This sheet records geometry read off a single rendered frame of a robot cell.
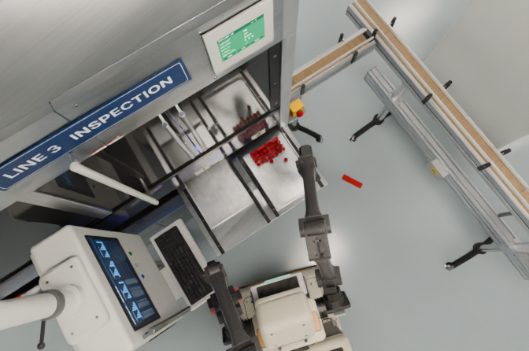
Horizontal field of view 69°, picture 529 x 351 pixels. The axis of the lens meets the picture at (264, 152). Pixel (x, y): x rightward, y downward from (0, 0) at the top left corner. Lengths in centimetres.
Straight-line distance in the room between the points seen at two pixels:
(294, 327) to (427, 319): 170
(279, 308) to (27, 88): 112
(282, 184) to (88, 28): 133
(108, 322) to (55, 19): 96
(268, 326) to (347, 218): 159
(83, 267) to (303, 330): 83
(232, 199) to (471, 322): 196
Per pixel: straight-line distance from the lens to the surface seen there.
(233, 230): 207
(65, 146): 118
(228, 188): 209
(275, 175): 209
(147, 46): 101
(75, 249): 155
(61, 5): 117
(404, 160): 318
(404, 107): 269
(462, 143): 232
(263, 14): 111
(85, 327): 150
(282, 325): 157
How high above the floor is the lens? 293
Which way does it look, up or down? 75 degrees down
